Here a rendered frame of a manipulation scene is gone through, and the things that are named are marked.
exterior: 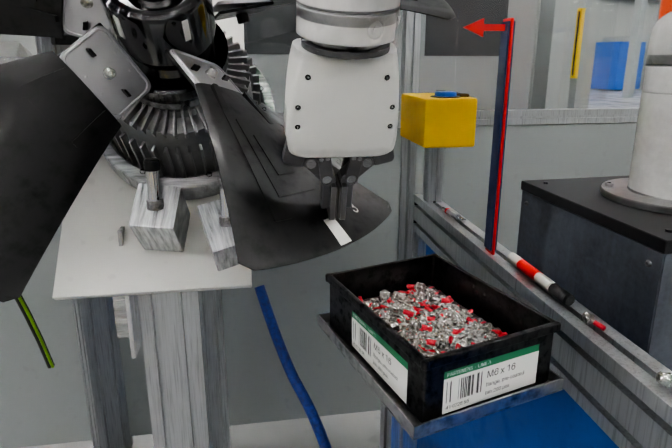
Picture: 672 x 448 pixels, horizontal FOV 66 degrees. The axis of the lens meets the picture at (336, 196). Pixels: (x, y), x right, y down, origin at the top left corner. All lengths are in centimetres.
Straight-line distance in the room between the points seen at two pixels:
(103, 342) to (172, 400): 57
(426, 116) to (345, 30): 56
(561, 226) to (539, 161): 82
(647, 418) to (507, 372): 12
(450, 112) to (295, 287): 78
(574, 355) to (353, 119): 36
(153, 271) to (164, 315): 13
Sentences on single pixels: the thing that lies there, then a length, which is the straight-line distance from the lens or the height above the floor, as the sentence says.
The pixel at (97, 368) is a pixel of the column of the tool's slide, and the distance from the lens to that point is 152.
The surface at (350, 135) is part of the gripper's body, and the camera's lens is 46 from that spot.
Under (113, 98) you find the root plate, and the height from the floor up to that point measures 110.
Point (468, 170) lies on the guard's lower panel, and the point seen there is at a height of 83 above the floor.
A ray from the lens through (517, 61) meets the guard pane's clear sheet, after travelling 158.
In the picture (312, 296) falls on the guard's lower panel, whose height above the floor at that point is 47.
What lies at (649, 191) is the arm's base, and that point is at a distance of 83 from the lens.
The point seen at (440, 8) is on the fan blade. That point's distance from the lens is 68.
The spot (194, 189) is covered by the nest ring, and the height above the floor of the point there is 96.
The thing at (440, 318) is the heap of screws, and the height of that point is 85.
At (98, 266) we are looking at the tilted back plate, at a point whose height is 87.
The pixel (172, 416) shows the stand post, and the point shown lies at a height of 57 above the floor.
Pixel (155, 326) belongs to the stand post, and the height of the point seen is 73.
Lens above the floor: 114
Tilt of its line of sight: 15 degrees down
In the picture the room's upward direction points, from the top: straight up
